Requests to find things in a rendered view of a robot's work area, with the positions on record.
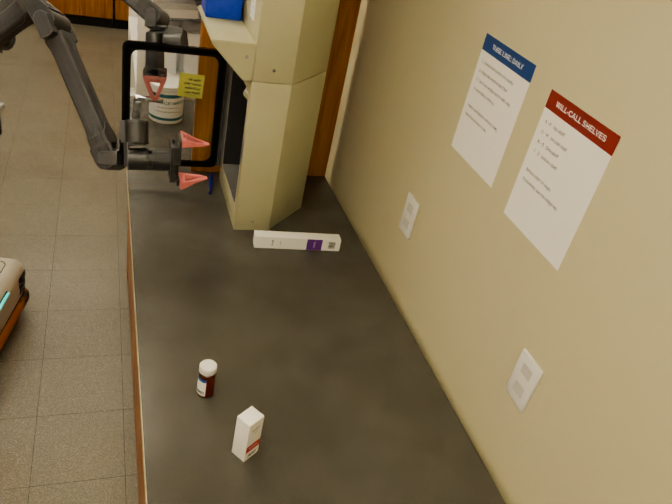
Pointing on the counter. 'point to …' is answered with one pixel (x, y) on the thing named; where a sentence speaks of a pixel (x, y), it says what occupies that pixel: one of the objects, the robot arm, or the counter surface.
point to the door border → (188, 54)
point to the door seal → (183, 52)
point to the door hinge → (224, 115)
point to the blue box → (223, 9)
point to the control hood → (232, 43)
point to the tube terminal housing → (280, 108)
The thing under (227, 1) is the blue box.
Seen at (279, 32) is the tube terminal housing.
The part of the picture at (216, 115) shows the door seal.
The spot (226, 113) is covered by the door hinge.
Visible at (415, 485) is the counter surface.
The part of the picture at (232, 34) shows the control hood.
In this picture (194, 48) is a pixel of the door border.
